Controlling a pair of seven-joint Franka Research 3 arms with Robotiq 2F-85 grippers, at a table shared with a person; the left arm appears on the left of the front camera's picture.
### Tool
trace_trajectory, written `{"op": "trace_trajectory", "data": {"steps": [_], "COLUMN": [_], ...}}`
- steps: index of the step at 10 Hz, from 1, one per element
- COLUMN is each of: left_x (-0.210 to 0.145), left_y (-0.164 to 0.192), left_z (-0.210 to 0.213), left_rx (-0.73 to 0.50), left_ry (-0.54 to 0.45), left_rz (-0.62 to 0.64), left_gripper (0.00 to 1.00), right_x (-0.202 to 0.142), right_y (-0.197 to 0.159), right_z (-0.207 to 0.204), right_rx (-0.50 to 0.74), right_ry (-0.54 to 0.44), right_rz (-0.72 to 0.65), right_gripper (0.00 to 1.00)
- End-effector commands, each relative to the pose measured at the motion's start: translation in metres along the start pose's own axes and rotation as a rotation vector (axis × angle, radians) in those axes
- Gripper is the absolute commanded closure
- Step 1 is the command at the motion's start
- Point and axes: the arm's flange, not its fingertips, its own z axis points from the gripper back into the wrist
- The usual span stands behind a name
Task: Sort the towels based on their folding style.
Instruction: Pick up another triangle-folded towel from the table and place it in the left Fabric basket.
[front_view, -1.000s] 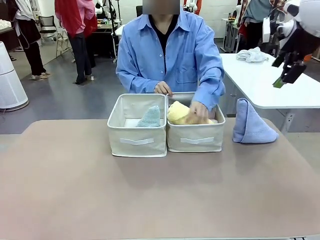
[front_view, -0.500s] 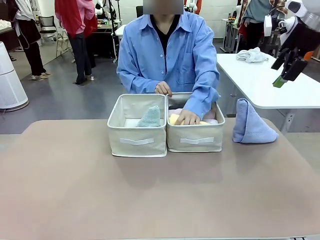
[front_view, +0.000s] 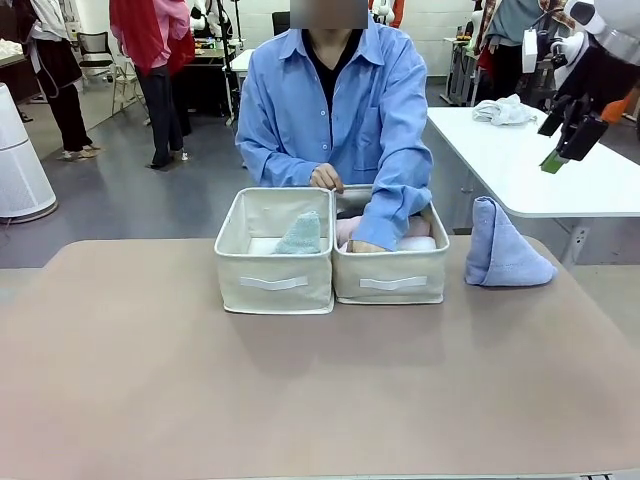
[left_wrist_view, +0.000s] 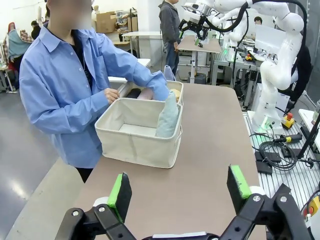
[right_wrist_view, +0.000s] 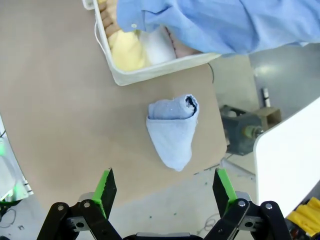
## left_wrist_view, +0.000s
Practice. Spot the small cardboard box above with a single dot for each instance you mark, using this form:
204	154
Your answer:
132	23

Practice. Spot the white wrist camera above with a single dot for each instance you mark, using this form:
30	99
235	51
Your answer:
193	17

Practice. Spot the green cone-folded towel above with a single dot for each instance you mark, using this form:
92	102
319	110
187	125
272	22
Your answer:
166	120

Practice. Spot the dark grey rolled towel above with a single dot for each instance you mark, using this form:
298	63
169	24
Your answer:
133	93

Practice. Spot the person's right hand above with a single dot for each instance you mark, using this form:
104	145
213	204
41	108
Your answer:
111	95

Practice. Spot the seated person with dark hair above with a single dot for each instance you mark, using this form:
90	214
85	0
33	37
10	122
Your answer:
258	20

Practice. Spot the person's right forearm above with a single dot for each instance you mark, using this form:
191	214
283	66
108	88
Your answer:
82	112

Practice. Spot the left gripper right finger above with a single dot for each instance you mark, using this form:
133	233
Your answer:
237	185

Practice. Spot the white background desk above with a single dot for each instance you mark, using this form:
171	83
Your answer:
142	35

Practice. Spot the red emergency stop button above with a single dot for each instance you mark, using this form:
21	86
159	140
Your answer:
313	209
288	120

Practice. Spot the beige fabric storage box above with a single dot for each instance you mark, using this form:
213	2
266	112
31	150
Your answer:
124	89
140	152

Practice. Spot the person's left forearm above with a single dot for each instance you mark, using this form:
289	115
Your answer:
152	80

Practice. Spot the large cardboard box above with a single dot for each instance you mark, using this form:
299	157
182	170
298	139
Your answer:
106	22

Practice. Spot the blue cone-folded towel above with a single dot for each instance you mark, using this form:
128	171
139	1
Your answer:
169	73

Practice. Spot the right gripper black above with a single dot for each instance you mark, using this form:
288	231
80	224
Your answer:
196	25

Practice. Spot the pink towel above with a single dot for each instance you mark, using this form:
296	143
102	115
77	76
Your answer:
146	95

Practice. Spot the yellow towel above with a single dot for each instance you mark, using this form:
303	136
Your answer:
177	93

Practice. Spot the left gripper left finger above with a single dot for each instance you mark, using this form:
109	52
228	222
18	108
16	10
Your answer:
120	190

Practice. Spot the white monitor back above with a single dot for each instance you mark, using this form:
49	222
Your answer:
270	37

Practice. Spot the person in blue shirt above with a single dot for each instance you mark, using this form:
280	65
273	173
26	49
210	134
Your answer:
50	87

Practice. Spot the mannequin with plaid clothes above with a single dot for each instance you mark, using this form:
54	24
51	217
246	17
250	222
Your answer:
17	41

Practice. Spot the black power brick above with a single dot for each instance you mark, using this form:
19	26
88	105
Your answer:
272	158
263	167

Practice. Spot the black tripod pole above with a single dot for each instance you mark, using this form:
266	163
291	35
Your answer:
308	136

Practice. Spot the person in dark clothes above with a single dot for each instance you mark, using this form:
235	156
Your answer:
35	28

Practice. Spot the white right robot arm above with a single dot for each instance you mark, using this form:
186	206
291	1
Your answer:
275	72

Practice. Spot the man in grey hoodie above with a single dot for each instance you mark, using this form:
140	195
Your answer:
170	27

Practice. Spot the brown standing desk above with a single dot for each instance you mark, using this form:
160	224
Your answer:
200	47

